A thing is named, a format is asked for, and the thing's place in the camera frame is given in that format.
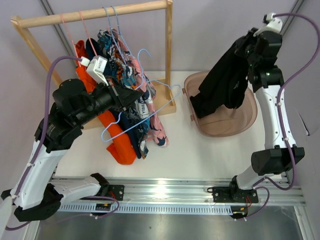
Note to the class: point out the blue orange patterned shorts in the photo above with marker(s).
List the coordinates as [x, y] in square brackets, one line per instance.
[135, 119]

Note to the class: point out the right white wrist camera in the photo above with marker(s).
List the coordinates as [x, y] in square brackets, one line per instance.
[271, 24]

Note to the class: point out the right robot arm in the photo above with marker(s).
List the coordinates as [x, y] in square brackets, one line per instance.
[280, 153]

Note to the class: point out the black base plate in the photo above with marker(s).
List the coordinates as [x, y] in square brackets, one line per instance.
[223, 194]
[115, 191]

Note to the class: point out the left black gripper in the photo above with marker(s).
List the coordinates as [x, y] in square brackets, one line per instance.
[121, 97]

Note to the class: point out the pink plastic basin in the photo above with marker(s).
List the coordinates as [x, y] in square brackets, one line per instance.
[224, 122]

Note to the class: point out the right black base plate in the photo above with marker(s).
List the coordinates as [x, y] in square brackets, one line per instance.
[223, 194]

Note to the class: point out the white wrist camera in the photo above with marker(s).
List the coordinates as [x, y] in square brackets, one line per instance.
[95, 68]
[271, 24]

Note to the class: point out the aluminium mounting rail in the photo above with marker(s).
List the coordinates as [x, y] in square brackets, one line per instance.
[193, 191]

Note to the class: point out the navy blue shorts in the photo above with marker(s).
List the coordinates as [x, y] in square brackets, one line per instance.
[89, 51]

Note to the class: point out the pink wire hanger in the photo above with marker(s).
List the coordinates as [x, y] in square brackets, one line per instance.
[87, 33]
[69, 35]

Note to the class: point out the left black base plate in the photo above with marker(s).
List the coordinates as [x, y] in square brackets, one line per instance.
[115, 191]

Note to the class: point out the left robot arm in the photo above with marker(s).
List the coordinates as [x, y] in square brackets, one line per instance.
[36, 198]

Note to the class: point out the slotted cable duct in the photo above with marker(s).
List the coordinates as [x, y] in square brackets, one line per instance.
[135, 208]

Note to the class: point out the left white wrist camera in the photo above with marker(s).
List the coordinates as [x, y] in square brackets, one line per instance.
[95, 68]

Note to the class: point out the pink patterned shorts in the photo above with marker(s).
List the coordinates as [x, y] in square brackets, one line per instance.
[150, 100]

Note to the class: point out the black shorts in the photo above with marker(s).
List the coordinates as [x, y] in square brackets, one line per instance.
[225, 84]

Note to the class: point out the wooden clothes rack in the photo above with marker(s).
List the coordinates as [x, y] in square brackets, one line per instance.
[22, 26]

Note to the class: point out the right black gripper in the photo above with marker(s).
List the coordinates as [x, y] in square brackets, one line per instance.
[241, 43]

